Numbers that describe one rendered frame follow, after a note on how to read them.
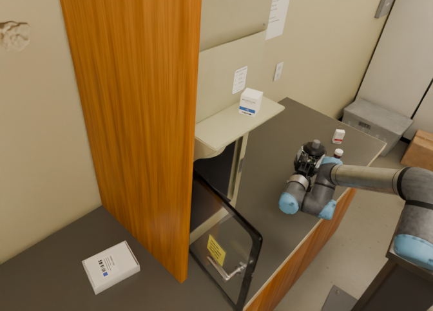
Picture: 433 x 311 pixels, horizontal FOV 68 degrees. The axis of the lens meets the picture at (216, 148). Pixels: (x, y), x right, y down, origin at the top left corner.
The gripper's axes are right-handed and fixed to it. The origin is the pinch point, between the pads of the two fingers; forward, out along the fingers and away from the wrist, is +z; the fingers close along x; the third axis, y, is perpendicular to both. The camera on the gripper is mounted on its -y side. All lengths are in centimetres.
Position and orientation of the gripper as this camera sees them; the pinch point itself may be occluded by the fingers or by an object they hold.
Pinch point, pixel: (312, 154)
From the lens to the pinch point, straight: 148.1
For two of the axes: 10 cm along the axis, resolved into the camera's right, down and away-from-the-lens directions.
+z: 4.8, -5.9, 6.6
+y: 0.4, -7.3, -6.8
